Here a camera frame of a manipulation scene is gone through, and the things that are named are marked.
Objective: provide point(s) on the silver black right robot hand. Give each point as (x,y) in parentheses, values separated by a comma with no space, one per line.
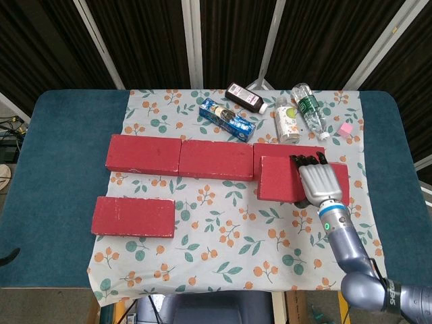
(319,180)

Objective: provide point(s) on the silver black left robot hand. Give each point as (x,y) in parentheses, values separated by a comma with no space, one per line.
(10,256)

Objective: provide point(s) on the red brick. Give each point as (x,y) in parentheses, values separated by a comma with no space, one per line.
(143,154)
(270,149)
(216,160)
(133,217)
(276,179)

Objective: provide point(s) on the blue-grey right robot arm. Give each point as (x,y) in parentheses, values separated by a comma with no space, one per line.
(351,253)

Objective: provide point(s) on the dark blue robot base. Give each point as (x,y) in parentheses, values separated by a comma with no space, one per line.
(209,308)

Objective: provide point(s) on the pink cube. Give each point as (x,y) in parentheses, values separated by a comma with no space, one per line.
(346,130)

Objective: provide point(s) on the white printed bottle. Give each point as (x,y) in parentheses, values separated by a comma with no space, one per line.
(287,121)

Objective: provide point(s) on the clear green-label water bottle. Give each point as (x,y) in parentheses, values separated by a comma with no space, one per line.
(308,109)

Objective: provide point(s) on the white round object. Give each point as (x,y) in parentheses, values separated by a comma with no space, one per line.
(3,177)

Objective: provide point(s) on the blue felt table cover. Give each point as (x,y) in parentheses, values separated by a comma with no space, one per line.
(60,168)

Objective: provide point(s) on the blue toothpaste box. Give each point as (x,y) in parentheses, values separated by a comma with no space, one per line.
(226,119)

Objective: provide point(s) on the dark brown bottle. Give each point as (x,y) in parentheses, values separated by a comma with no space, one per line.
(244,97)

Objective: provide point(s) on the floral printed tablecloth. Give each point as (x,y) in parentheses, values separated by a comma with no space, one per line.
(209,236)

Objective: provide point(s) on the brown cardboard box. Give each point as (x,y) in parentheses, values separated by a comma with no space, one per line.
(297,307)

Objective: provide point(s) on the white tripod stand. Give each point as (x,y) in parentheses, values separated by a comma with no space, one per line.
(271,40)

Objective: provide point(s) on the white metal frame bar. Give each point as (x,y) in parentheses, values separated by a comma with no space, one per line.
(378,44)
(192,44)
(423,163)
(13,106)
(101,47)

